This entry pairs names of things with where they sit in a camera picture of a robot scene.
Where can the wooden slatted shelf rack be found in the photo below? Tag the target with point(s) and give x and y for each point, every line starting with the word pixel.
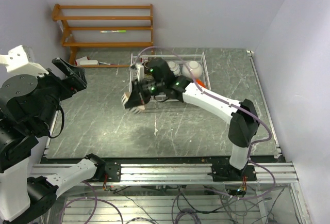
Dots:
pixel 81 26

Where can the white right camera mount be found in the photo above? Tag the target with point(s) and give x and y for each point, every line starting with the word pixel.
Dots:
pixel 138 68

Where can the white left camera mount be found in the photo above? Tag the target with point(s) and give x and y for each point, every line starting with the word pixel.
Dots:
pixel 20 60

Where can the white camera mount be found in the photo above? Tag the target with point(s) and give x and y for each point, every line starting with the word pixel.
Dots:
pixel 138 68
pixel 20 60

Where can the red white small box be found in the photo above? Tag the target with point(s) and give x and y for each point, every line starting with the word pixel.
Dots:
pixel 79 60

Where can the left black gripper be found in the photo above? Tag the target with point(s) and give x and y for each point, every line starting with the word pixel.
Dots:
pixel 77 78

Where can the dark bowl beige inside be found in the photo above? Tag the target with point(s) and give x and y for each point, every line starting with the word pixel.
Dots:
pixel 147 72

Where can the white ceramic bowl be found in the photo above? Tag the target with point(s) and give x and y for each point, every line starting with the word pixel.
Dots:
pixel 192 67

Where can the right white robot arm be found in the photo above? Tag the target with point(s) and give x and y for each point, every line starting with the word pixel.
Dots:
pixel 241 116

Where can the brown bowl cream inside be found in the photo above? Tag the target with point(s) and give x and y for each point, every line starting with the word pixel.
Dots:
pixel 130 108

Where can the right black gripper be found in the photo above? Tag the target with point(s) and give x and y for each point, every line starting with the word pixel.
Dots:
pixel 137 96

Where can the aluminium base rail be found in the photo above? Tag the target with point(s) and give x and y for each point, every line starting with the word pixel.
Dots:
pixel 198 173

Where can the green white pen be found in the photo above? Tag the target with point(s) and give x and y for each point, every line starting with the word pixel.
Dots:
pixel 112 31

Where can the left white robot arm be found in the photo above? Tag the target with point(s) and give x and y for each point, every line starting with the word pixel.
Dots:
pixel 29 102

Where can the blue patterned white bowl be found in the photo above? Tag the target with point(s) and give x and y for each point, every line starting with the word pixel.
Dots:
pixel 174 67

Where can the orange red bowl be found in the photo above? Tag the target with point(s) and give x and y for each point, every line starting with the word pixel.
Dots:
pixel 201 83

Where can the white wire dish rack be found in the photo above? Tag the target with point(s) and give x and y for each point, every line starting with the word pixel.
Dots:
pixel 182 82

